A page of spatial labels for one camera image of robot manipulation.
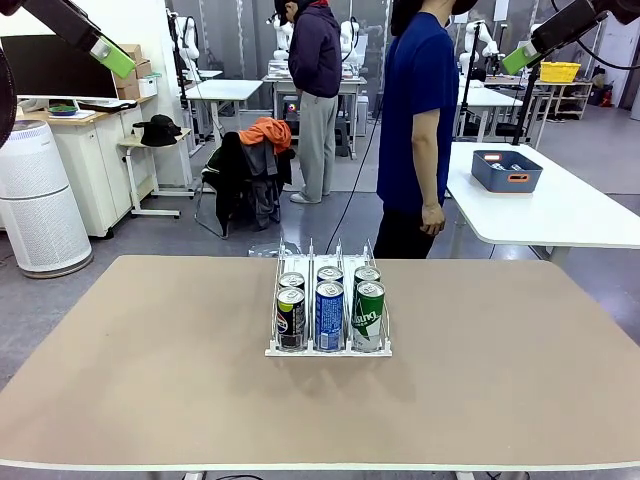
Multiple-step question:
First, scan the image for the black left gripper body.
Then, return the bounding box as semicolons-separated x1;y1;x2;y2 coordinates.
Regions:
9;0;105;51

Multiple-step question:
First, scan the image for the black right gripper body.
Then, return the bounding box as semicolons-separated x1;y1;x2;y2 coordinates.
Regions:
530;0;609;54

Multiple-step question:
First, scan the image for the blue-grey plastic bin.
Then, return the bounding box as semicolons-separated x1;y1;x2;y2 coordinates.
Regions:
470;149;545;195

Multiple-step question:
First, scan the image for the person's right forearm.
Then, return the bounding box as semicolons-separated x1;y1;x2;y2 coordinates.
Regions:
411;142;445;206

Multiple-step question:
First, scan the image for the person's right hand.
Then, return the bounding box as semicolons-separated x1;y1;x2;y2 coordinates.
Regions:
421;201;447;236

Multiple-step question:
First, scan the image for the yellow plastic crate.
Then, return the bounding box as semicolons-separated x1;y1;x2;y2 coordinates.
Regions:
538;60;583;84

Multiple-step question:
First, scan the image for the white plastic storage box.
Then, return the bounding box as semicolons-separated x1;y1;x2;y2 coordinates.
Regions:
137;73;161;99

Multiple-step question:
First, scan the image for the black laptop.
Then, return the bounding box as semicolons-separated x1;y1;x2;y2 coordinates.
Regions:
77;98;139;112

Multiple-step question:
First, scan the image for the white background desk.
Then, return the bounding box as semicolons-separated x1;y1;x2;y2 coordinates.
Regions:
262;73;369;151
452;84;525;146
182;78;265;146

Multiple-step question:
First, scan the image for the black tripod stand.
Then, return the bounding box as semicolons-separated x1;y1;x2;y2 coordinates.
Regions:
497;63;544;147

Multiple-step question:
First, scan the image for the black computer monitor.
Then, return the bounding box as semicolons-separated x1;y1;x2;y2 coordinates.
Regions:
0;34;120;101

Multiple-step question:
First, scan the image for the wooden shelf rack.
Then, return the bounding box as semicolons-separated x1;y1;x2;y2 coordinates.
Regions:
537;79;595;121

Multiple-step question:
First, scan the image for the black hat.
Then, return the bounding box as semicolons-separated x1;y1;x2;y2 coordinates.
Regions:
132;113;184;148

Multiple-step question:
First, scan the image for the white cabinet desk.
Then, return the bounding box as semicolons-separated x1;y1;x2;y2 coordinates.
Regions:
14;94;156;239

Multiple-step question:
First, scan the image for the person in blue Warriors shirt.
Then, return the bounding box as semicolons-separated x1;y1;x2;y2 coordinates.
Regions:
372;0;461;260

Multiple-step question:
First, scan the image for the small white rolling table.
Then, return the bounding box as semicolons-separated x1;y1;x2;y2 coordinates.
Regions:
118;127;196;219

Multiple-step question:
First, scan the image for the white side table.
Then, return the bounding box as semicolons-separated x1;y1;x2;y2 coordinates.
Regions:
444;142;640;266

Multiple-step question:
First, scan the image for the black jacket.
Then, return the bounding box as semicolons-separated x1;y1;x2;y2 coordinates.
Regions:
202;130;296;240

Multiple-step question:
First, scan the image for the orange jacket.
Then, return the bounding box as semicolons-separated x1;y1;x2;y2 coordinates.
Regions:
238;117;294;154

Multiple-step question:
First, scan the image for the white air purifier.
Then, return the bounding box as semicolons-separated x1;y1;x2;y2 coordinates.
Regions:
0;118;95;280

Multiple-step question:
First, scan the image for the grey garment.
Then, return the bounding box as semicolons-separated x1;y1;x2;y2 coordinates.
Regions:
243;138;279;177

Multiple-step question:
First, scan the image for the computer tower with lights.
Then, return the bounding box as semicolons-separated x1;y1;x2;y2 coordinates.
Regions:
282;96;304;125

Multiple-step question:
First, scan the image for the person in dark hoodie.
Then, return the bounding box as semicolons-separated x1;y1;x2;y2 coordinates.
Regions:
273;0;343;205

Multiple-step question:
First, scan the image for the thin black right gripper cable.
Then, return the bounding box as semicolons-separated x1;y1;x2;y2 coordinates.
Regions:
573;38;640;71

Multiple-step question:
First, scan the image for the black right wrist mount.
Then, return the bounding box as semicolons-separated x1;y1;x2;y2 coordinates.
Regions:
610;0;640;26

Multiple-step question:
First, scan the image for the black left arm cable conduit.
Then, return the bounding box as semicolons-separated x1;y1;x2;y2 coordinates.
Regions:
0;49;19;147

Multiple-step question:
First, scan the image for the metal frame chair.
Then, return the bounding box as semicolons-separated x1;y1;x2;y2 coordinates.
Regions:
193;130;296;240

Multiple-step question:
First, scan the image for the white wire can dispenser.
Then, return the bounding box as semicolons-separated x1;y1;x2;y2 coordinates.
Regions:
263;237;394;359

